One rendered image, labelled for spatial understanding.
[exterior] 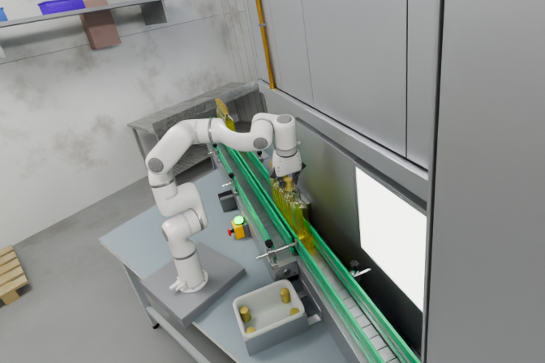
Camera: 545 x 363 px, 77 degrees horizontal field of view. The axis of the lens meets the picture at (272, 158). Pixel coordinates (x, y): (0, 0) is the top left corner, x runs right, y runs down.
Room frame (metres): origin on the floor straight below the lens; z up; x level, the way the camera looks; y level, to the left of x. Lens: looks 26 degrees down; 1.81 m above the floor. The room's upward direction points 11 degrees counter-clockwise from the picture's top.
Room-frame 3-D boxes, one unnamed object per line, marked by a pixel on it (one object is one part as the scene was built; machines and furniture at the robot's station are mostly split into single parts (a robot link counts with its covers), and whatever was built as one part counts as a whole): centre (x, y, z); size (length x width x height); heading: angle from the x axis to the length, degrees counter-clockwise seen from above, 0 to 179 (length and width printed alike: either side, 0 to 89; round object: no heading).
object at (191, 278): (1.06, 0.42, 0.87); 0.16 x 0.13 x 0.15; 131
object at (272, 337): (0.85, 0.09, 0.79); 0.27 x 0.17 x 0.08; 105
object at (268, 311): (0.84, 0.11, 0.80); 0.22 x 0.17 x 0.09; 105
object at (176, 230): (1.08, 0.40, 1.03); 0.13 x 0.10 x 0.16; 122
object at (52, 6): (3.44, 1.57, 1.99); 0.32 x 0.22 x 0.11; 133
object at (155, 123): (4.06, 0.74, 0.42); 1.62 x 0.64 x 0.83; 133
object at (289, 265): (0.99, 0.03, 0.85); 0.09 x 0.04 x 0.07; 105
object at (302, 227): (1.07, -0.06, 0.99); 0.06 x 0.06 x 0.21; 15
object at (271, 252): (0.98, 0.05, 0.95); 0.17 x 0.03 x 0.12; 105
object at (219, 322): (1.52, -0.06, 0.73); 1.58 x 1.52 x 0.04; 43
